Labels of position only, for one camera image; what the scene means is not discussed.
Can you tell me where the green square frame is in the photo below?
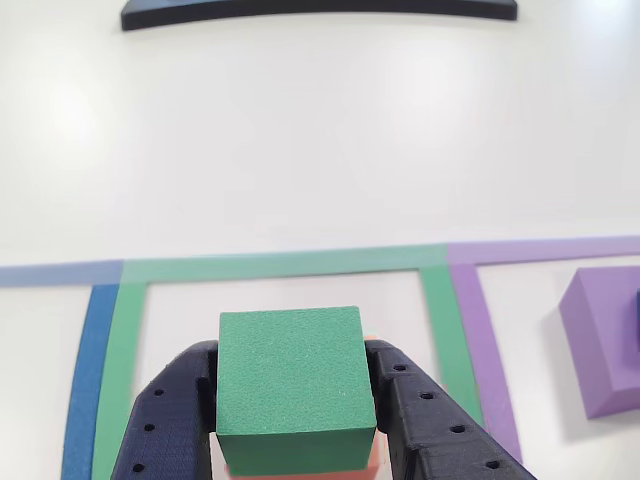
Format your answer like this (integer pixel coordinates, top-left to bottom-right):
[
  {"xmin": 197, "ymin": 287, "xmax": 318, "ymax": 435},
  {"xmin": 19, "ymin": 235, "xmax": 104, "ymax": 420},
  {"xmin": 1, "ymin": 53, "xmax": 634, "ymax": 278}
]
[{"xmin": 92, "ymin": 244, "xmax": 486, "ymax": 480}]

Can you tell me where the large purple cube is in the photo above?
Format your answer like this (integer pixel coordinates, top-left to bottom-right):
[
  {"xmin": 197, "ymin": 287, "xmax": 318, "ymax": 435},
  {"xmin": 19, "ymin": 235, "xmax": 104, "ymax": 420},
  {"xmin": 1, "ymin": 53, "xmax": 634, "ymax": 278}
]
[{"xmin": 557, "ymin": 266, "xmax": 640, "ymax": 421}]

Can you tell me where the black power strip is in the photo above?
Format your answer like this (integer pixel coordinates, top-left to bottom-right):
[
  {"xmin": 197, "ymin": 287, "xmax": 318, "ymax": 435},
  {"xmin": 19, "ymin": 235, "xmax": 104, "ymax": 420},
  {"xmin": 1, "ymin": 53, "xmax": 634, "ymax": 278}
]
[{"xmin": 120, "ymin": 0, "xmax": 520, "ymax": 33}]

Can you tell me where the purple square frame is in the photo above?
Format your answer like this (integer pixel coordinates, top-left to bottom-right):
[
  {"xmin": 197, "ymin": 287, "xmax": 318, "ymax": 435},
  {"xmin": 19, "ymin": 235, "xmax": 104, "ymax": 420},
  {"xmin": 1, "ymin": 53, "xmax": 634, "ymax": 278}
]
[{"xmin": 446, "ymin": 235, "xmax": 640, "ymax": 466}]

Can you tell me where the orange cube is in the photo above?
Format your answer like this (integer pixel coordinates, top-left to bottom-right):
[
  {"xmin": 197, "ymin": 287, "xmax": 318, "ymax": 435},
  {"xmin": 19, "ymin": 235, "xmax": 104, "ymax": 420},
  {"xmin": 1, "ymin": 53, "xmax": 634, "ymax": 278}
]
[{"xmin": 209, "ymin": 335, "xmax": 384, "ymax": 480}]

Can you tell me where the blue square frame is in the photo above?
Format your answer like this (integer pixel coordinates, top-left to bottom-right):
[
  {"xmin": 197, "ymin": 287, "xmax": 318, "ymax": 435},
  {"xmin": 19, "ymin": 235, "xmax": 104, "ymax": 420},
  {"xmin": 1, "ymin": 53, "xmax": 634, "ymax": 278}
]
[{"xmin": 0, "ymin": 259, "xmax": 125, "ymax": 480}]

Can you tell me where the green cube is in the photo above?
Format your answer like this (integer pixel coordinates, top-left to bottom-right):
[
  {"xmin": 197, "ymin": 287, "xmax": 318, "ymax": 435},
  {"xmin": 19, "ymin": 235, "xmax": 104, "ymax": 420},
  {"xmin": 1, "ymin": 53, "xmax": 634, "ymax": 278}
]
[{"xmin": 214, "ymin": 305, "xmax": 379, "ymax": 476}]

